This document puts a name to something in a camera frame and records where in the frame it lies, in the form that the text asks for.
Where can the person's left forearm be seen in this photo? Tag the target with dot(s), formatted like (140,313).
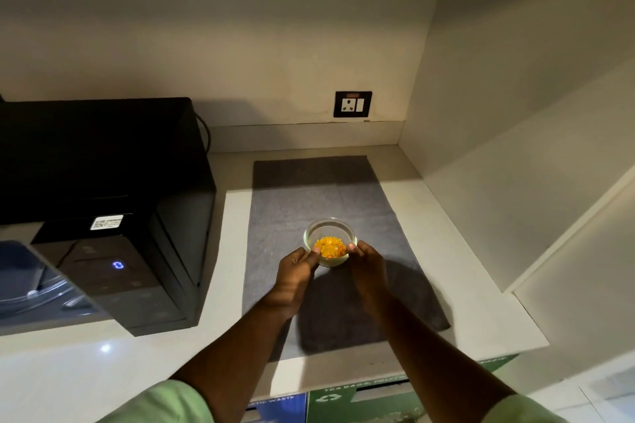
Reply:
(233,353)

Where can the yellow corn kernels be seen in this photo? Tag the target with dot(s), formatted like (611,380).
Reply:
(330,247)

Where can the blue waste bin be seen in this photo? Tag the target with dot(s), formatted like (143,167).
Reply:
(273,409)

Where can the grey cloth mat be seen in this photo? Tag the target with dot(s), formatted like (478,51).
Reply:
(327,219)

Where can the person's right forearm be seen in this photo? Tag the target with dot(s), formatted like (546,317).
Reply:
(426,358)

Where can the open microwave door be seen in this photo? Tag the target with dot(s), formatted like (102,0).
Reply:
(34,289)

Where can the light green sleeve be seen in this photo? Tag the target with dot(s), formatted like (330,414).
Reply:
(158,405)
(523,410)

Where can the black wall socket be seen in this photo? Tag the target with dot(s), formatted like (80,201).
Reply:
(352,104)

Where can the light green right sleeve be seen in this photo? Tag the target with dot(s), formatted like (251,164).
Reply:
(523,410)

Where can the white sticker label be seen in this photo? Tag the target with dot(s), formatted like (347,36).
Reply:
(106,223)

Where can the person's right thumb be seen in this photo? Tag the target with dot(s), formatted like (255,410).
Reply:
(351,251)

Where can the person's left hand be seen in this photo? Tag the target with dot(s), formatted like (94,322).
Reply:
(291,277)

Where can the light green left sleeve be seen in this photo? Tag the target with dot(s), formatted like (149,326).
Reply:
(158,405)

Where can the small glass bowl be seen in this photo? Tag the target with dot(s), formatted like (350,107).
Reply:
(329,241)

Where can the person's left thumb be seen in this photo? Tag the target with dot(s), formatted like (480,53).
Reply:
(314,257)

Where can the person's right hand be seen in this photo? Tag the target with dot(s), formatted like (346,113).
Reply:
(368,271)

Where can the black microwave oven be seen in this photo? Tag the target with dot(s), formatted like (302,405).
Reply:
(104,199)

